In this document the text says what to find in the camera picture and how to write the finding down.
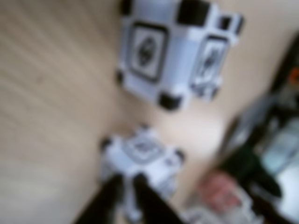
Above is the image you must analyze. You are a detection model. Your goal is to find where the black fixed gripper left finger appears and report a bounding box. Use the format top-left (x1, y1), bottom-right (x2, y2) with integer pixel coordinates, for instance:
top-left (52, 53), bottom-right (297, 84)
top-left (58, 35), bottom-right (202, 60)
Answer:
top-left (71, 174), bottom-right (126, 224)

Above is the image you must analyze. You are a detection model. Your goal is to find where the black moving gripper right finger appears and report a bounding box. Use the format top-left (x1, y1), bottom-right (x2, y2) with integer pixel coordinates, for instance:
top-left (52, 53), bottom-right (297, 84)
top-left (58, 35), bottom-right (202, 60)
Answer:
top-left (132, 174), bottom-right (186, 224)

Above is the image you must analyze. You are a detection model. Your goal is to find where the white cube with link icon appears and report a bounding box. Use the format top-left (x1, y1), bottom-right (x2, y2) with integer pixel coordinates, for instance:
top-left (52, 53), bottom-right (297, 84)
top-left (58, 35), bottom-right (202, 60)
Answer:
top-left (100, 125), bottom-right (186, 221)

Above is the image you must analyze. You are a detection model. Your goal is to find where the white cube with diamond icon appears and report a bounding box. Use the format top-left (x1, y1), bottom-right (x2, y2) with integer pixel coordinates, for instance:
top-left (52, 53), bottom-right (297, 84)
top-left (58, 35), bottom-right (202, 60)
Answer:
top-left (115, 0), bottom-right (245, 110)

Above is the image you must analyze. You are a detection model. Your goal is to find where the red patterned object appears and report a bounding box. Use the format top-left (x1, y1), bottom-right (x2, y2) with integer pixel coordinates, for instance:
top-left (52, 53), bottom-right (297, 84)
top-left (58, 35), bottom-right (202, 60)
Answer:
top-left (198, 171), bottom-right (245, 210)

